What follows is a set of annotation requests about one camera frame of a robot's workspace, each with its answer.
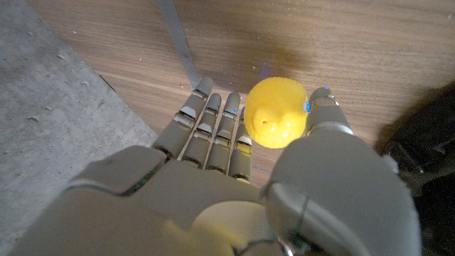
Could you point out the black backpack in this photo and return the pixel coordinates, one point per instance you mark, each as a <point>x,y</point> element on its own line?
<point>433,149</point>

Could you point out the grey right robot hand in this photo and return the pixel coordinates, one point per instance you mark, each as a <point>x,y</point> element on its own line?
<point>199,199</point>

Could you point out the yellow ball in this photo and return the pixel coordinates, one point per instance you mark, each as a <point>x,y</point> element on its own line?
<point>273,113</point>

